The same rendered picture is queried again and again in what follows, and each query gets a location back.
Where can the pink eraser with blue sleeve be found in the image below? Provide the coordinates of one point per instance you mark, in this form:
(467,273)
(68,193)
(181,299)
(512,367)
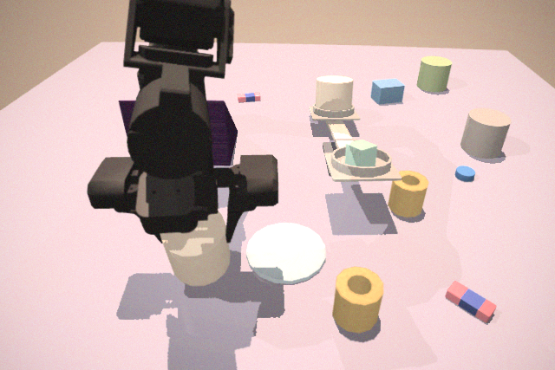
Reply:
(249,97)
(470,301)

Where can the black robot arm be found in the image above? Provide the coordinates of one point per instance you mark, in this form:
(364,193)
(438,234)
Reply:
(169,136)

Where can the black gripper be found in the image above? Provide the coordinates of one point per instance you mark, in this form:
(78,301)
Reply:
(252,183)

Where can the small blue disc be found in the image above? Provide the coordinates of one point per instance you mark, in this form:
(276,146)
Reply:
(464,173)

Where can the grey cylinder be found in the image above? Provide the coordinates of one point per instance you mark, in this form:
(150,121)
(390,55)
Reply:
(485,132)

